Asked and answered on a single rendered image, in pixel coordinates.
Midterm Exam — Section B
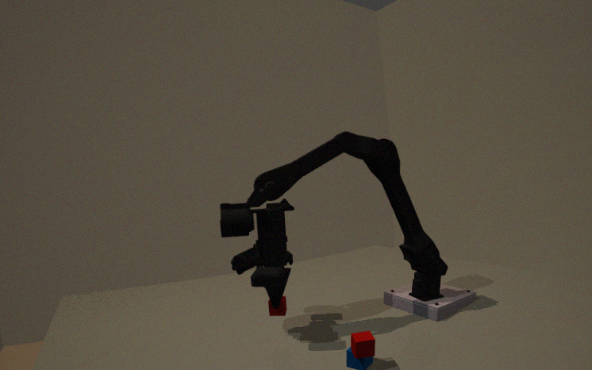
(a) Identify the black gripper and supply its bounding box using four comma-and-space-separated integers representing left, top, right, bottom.
251, 233, 293, 309

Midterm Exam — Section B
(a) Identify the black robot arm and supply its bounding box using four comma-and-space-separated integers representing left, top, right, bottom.
220, 131, 448, 302

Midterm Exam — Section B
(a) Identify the blue cube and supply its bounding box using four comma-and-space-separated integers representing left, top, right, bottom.
346, 347, 373, 370

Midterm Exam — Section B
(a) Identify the red cube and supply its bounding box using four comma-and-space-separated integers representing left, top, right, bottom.
351, 330, 375, 359
268, 296, 287, 316

